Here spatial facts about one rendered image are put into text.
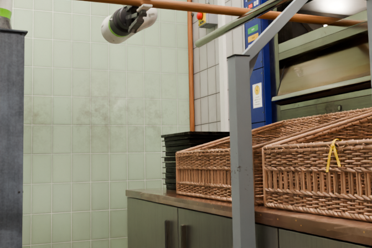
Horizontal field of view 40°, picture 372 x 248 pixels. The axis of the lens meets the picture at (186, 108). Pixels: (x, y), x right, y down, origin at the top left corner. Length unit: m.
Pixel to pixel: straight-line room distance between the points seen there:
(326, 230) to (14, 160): 1.25
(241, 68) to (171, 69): 1.71
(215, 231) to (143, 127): 1.44
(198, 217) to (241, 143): 0.42
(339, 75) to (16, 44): 1.18
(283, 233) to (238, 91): 0.34
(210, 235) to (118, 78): 1.50
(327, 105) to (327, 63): 0.15
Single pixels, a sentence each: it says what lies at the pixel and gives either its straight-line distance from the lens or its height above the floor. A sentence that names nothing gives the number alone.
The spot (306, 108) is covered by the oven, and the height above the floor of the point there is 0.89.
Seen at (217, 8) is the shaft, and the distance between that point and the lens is 1.69.
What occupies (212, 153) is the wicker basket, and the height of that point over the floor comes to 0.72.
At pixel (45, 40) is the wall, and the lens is 2.77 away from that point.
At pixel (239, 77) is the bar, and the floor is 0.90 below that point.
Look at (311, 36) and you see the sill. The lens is 1.99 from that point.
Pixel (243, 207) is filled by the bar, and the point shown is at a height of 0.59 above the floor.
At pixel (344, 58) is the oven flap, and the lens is 1.85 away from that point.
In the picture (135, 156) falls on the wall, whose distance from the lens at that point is 2.79.
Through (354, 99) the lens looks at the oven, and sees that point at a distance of 1.78.
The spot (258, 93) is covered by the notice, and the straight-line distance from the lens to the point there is 2.23.
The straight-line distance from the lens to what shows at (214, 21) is 2.69.
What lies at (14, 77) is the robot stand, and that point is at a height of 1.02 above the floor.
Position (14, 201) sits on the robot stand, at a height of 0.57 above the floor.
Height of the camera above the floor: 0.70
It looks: 6 degrees up
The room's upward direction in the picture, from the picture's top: 1 degrees counter-clockwise
